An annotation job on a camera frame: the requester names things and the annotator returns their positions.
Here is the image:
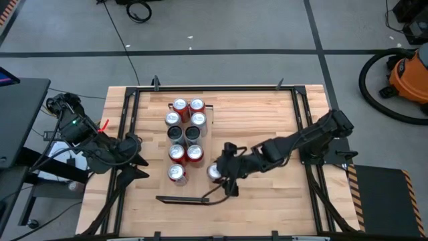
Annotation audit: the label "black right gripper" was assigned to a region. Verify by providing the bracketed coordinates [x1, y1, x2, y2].
[213, 142, 251, 188]

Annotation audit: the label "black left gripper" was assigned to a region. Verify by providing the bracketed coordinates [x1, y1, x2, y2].
[116, 133, 150, 180]

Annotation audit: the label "red soda can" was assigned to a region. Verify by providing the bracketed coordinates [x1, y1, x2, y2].
[167, 163, 188, 187]
[206, 163, 224, 184]
[189, 97, 207, 116]
[173, 97, 191, 123]
[186, 144, 205, 168]
[168, 144, 187, 167]

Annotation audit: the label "tall Celsius can black lid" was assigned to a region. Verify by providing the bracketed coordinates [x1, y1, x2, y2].
[167, 126, 185, 147]
[185, 126, 202, 147]

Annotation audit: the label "silver soda can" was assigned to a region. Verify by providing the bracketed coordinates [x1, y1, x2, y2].
[165, 111, 183, 130]
[191, 112, 208, 137]

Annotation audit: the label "white box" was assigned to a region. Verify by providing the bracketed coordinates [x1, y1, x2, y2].
[38, 141, 93, 181]

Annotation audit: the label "black desk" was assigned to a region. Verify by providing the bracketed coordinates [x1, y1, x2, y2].
[0, 77, 90, 235]

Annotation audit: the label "computer screen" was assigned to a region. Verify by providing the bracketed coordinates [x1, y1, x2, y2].
[0, 66, 20, 87]

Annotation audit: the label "black mat hazard stripes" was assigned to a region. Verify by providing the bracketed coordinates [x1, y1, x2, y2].
[347, 163, 427, 240]

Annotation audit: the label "orange shop vacuum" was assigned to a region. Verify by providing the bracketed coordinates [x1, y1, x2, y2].
[358, 47, 428, 127]
[379, 43, 428, 114]

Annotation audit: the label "black equipment case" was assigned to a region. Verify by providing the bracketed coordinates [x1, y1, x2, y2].
[393, 0, 428, 46]

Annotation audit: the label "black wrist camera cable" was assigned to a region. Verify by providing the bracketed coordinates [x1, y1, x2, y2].
[201, 182, 235, 206]

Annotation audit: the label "black metal table frame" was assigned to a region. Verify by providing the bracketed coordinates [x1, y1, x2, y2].
[77, 75, 362, 241]

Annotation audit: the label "long black floor cable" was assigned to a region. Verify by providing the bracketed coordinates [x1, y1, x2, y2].
[96, 0, 141, 86]

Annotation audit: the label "coiled black cable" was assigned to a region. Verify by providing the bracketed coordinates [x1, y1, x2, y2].
[126, 1, 153, 23]

